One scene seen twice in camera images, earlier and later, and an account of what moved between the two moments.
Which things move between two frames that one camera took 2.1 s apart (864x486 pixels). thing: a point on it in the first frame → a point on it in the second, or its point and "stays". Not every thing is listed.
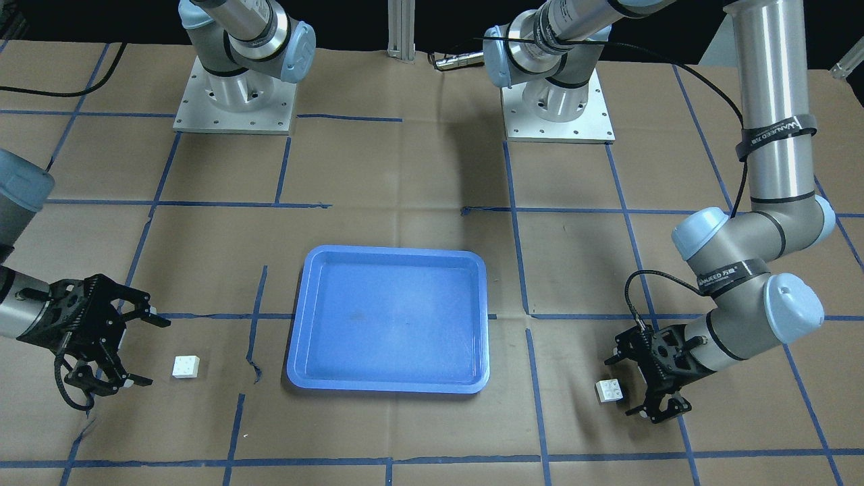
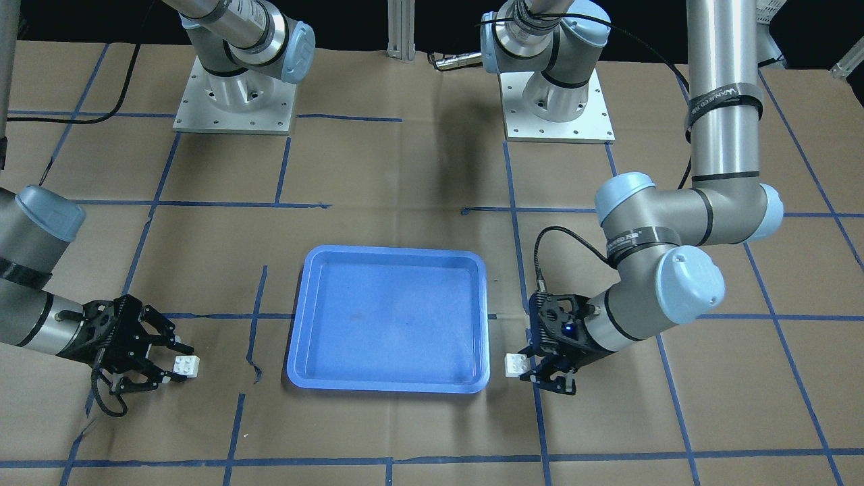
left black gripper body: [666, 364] → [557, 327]
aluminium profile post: [401, 30] stays
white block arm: [609, 390] → [516, 364]
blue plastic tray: [389, 318] stays
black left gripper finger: [651, 411] → [541, 376]
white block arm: [185, 366] stays
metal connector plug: [460, 61] stays
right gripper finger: [82, 375] → [124, 385]
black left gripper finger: [630, 344] → [530, 351]
